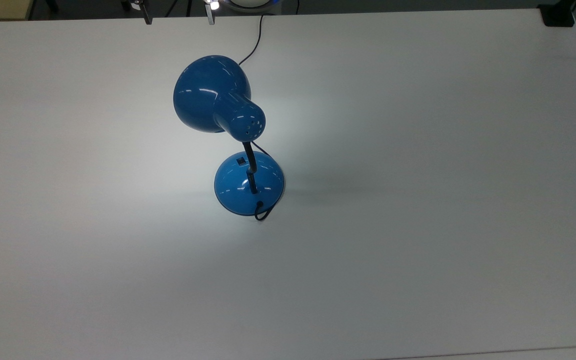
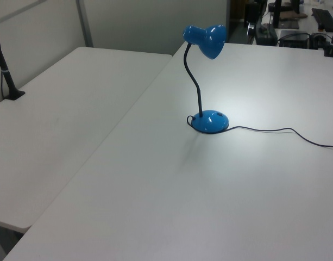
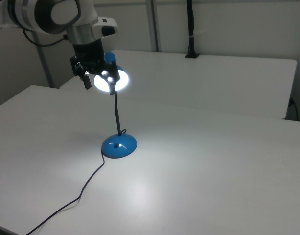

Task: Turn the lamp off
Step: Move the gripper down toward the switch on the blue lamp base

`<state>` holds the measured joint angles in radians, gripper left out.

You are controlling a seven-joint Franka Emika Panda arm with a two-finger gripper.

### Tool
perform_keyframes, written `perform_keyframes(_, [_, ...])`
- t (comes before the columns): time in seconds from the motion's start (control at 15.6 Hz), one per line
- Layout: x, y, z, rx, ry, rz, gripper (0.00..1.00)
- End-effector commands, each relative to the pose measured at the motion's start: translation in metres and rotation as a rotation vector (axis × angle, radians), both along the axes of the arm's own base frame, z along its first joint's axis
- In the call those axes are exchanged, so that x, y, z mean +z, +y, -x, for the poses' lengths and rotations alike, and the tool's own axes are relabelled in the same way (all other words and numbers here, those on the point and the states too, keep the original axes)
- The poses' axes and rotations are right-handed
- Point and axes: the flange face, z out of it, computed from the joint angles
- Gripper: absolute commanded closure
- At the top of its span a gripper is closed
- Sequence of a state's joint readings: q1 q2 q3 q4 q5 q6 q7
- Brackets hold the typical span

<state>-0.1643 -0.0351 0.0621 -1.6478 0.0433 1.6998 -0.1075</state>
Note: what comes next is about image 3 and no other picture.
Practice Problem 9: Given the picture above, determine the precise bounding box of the blue gooseneck desk lamp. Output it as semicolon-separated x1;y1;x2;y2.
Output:
93;51;138;159

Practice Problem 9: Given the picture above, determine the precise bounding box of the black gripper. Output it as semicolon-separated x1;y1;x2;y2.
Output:
69;40;121;96

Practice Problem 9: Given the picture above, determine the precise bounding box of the black lamp power cable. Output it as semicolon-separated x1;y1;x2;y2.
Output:
24;129;128;235

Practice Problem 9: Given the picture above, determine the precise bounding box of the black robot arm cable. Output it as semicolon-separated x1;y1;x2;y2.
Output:
22;28;69;47

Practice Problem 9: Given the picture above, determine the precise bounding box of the aluminium partition post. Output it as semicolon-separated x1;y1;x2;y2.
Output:
145;0;163;53

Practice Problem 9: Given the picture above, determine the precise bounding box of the black pole with clamp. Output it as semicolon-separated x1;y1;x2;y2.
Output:
185;0;200;59

